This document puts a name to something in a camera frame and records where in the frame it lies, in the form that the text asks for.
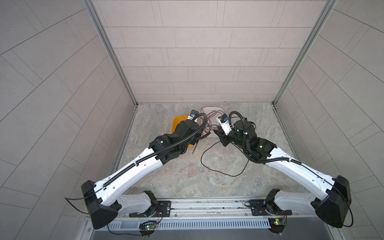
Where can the white plastic tray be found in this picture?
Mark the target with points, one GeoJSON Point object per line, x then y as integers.
{"type": "Point", "coordinates": [212, 124]}

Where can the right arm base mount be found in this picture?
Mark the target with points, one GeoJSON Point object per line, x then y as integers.
{"type": "Point", "coordinates": [264, 208]}

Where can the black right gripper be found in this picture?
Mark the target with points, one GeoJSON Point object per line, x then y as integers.
{"type": "Point", "coordinates": [222, 136]}

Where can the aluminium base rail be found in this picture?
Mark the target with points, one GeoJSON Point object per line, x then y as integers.
{"type": "Point", "coordinates": [210, 207]}

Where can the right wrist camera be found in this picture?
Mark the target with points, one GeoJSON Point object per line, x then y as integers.
{"type": "Point", "coordinates": [223, 120]}

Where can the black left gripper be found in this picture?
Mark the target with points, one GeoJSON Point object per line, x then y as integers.
{"type": "Point", "coordinates": [194, 138]}

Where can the aluminium corner post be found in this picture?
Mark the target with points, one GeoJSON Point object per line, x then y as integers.
{"type": "Point", "coordinates": [90, 7]}
{"type": "Point", "coordinates": [320, 22]}

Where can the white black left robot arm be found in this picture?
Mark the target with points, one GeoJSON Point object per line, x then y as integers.
{"type": "Point", "coordinates": [105, 199]}

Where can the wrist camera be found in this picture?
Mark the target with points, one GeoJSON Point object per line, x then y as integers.
{"type": "Point", "coordinates": [223, 120]}
{"type": "Point", "coordinates": [192, 114]}

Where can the yellow plastic tray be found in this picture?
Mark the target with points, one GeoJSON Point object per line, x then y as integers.
{"type": "Point", "coordinates": [178, 123]}

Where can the circuit board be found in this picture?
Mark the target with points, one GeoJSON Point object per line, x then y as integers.
{"type": "Point", "coordinates": [277, 226]}
{"type": "Point", "coordinates": [148, 226]}

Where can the aluminium corner post right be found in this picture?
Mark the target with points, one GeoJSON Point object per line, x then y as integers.
{"type": "Point", "coordinates": [320, 22]}

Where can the right circuit board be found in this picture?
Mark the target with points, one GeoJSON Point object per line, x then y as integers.
{"type": "Point", "coordinates": [277, 226]}

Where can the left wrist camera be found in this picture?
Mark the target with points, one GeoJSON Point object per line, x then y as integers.
{"type": "Point", "coordinates": [192, 114]}

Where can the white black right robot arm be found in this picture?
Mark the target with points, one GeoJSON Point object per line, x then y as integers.
{"type": "Point", "coordinates": [329, 198]}

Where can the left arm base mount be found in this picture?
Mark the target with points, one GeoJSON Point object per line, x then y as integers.
{"type": "Point", "coordinates": [162, 209]}

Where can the left circuit board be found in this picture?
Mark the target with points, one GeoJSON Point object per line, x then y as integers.
{"type": "Point", "coordinates": [148, 226]}

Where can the aluminium corner post left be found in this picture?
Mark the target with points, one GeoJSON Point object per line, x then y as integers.
{"type": "Point", "coordinates": [90, 7]}

